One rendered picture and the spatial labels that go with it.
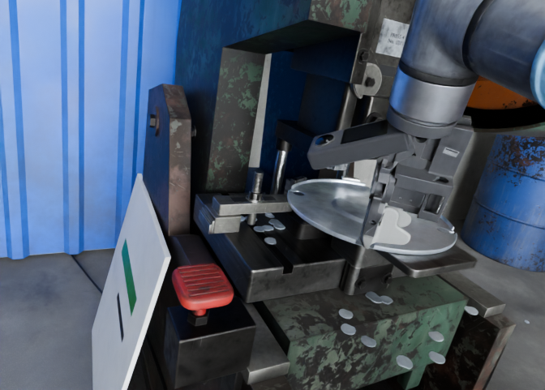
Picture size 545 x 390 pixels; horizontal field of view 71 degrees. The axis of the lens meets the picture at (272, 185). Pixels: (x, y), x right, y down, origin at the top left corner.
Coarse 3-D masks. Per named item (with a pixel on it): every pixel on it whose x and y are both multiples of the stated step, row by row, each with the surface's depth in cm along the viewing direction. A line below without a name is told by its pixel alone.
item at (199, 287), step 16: (176, 272) 44; (192, 272) 44; (208, 272) 45; (176, 288) 42; (192, 288) 42; (208, 288) 42; (224, 288) 43; (192, 304) 40; (208, 304) 41; (224, 304) 42
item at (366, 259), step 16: (336, 240) 67; (352, 256) 63; (368, 256) 63; (384, 256) 54; (400, 256) 53; (416, 256) 54; (432, 256) 55; (448, 256) 55; (464, 256) 56; (352, 272) 64; (368, 272) 65; (384, 272) 67; (416, 272) 50; (432, 272) 52; (352, 288) 64; (368, 288) 66; (384, 288) 68
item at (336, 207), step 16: (288, 192) 67; (304, 192) 70; (320, 192) 72; (336, 192) 73; (352, 192) 75; (368, 192) 77; (304, 208) 63; (320, 208) 64; (336, 208) 65; (352, 208) 65; (320, 224) 58; (336, 224) 59; (352, 224) 60; (416, 224) 65; (432, 224) 66; (448, 224) 67; (352, 240) 54; (416, 240) 58; (432, 240) 60; (448, 240) 61
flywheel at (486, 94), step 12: (480, 84) 83; (492, 84) 81; (480, 96) 83; (492, 96) 81; (504, 96) 78; (516, 96) 76; (480, 108) 83; (492, 108) 81; (504, 108) 78; (516, 108) 77; (528, 108) 76; (540, 108) 76
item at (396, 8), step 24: (384, 0) 57; (408, 0) 59; (384, 24) 59; (408, 24) 61; (384, 48) 60; (384, 72) 62; (312, 96) 68; (336, 96) 63; (360, 96) 60; (384, 96) 64; (312, 120) 69; (336, 120) 63; (360, 120) 61
